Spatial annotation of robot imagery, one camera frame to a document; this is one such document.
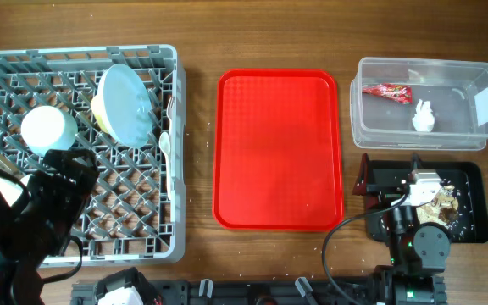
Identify white napkin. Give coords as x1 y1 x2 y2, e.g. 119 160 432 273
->
412 100 435 132

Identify food scraps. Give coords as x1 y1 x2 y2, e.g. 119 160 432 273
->
416 185 474 234

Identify red snack wrapper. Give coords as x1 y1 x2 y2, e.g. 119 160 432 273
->
362 83 413 104

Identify light blue bowl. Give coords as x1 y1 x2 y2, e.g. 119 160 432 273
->
20 106 78 157

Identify yellow plastic cup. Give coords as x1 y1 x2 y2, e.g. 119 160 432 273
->
91 95 108 133

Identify light blue plate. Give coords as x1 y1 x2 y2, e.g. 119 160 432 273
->
97 64 153 148

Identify white plastic spoon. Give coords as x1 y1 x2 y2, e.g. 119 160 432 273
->
158 131 173 201

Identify white plastic fork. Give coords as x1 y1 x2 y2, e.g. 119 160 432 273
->
166 97 176 129

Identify mint green bowl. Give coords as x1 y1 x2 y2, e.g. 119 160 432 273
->
20 174 33 186

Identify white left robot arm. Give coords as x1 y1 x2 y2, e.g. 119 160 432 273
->
0 149 99 305

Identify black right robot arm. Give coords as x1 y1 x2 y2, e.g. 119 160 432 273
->
353 154 451 304

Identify grey dishwasher rack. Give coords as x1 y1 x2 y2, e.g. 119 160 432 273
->
0 44 186 268

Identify black plastic tray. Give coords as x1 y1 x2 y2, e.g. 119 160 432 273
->
369 160 488 243

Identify clear plastic bin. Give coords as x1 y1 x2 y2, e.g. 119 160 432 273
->
350 57 488 151

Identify red plastic tray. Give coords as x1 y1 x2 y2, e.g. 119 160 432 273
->
212 69 344 231

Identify black cable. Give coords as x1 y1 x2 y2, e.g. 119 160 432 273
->
321 192 410 305

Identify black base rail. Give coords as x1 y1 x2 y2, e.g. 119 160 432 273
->
70 274 446 305

